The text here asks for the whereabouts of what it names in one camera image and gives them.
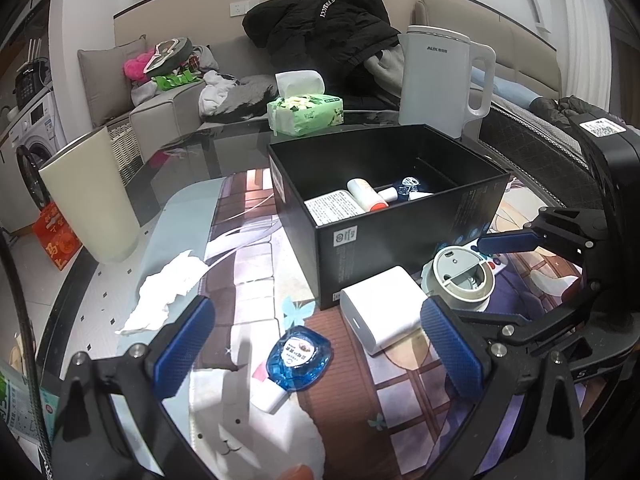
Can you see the black puffer jacket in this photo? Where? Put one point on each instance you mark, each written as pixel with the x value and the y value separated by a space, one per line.
pixel 333 37

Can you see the white washing machine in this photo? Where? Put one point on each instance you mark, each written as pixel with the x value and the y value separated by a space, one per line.
pixel 36 136

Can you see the crumpled white tissue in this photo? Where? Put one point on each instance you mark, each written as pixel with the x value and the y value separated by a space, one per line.
pixel 158 291

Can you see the green tissue pack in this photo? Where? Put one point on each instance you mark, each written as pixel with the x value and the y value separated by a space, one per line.
pixel 300 115

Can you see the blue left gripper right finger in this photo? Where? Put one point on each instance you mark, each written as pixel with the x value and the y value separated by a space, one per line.
pixel 459 350

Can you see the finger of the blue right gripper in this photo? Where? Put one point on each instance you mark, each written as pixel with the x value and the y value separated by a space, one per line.
pixel 508 242

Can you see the silver round tin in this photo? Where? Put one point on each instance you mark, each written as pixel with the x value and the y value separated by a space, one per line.
pixel 461 277

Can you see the grey sofa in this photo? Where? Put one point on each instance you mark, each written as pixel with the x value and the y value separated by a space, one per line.
pixel 234 81

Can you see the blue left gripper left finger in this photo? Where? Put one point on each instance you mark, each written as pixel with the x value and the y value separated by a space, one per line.
pixel 176 346

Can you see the cream steel tumbler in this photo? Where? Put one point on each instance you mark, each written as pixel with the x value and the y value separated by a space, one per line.
pixel 84 182

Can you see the white remote colourful buttons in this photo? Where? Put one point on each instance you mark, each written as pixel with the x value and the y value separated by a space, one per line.
pixel 497 262

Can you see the white power adapter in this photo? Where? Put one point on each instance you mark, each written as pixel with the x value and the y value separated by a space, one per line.
pixel 383 309

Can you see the black cardboard box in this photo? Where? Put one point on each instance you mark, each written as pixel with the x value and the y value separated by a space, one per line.
pixel 464 190

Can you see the white tube orange cap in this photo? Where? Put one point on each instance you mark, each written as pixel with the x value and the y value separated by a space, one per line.
pixel 366 196

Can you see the white wicker basket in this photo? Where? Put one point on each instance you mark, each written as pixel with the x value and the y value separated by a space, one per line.
pixel 126 149

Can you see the red gift box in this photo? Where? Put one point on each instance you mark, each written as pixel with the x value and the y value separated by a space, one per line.
pixel 55 236

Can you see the blue bottle white cap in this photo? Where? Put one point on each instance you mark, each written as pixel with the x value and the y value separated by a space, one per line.
pixel 404 190

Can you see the blue eye drop bottle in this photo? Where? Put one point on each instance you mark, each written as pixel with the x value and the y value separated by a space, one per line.
pixel 295 362

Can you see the white electric kettle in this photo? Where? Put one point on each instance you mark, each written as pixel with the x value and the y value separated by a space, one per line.
pixel 437 79

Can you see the grey cushion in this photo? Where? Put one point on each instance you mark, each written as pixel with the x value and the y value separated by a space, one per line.
pixel 107 88

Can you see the pink plush toy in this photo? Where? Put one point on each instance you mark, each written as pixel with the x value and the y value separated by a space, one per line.
pixel 134 67

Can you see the anime print desk mat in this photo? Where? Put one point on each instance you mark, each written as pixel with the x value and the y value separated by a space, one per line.
pixel 368 417

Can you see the white square box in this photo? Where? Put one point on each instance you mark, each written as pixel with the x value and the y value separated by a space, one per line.
pixel 333 207

